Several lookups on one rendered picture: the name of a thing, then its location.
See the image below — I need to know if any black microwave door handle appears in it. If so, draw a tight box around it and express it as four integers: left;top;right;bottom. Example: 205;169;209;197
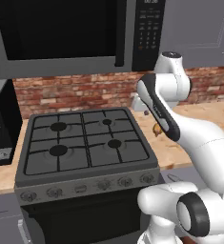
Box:
113;0;128;68

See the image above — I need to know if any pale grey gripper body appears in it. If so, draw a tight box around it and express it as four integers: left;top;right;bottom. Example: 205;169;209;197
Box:
131;93;153;112

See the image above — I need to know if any grey stove knob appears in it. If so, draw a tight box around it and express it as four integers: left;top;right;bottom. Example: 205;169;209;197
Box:
46;187;63;198
96;179;112;191
140;173;155;185
20;191;38;203
117;176;133;188

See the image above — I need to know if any silver cupboard handle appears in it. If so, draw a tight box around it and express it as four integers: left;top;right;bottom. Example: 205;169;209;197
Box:
17;218;32;244

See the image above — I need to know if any grey drawer front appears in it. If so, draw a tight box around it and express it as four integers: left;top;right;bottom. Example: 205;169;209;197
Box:
160;165;210;193
0;192;23;223

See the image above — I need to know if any grey wall cupboard door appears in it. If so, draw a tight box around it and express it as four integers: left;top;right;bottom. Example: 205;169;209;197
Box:
158;0;224;70

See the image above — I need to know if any yellow brown small object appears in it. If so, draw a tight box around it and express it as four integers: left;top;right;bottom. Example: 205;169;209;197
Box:
152;122;164;138

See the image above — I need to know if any silver drawer handle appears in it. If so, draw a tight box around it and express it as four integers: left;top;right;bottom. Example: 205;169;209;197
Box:
167;173;182;183

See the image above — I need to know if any grey base cupboard door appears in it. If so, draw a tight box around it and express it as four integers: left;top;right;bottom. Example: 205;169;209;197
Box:
0;217;26;244

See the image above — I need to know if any grey microwave oven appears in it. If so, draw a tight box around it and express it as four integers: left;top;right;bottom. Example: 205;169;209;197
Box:
0;0;167;80

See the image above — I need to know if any grey gas hob stove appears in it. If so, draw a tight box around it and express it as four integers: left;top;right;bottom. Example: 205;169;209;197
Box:
13;107;161;207

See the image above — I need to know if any black oven door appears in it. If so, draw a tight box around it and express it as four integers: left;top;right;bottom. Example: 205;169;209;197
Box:
19;188;151;244

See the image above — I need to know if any black countertop appliance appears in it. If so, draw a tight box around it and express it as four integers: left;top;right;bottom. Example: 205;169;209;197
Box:
0;78;24;168

